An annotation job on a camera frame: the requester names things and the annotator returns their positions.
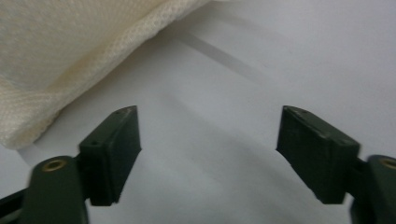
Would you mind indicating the white waffle towel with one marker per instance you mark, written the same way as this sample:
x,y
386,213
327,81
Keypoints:
x,y
62,56

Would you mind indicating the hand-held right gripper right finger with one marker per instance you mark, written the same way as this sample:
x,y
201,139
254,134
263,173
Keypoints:
x,y
317,155

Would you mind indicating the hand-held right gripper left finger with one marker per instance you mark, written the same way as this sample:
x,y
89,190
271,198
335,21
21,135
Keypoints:
x,y
109,155

